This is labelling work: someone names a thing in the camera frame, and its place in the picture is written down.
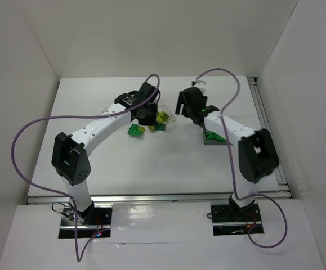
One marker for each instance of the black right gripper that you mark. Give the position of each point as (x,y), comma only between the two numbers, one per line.
(183,102)

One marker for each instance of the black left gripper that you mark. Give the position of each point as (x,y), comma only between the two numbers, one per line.
(150,117)

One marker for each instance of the green curved lego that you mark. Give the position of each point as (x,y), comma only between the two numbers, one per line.
(160,127)

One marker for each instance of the green L-shaped lego plate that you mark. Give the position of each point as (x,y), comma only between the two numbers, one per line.
(134,131)

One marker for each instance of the dark grey translucent container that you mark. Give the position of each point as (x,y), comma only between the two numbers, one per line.
(211,138)

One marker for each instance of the lime square lego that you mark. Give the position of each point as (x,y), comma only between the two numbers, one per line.
(163,116)

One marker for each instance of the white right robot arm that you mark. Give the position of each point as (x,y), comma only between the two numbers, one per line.
(252,153)

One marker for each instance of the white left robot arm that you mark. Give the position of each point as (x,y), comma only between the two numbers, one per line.
(71,152)

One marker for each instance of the lime lego under green plate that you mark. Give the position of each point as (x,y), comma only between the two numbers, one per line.
(142,128)

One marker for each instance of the clear plastic container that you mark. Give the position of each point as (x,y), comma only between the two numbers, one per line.
(171,119)

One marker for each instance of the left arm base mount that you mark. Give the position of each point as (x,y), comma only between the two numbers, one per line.
(98,224)

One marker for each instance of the aluminium front rail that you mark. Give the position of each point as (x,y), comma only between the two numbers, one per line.
(136,198)

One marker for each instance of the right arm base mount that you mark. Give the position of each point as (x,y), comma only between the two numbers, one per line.
(226,222)

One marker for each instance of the aluminium side rail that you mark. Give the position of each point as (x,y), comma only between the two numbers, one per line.
(284,191)

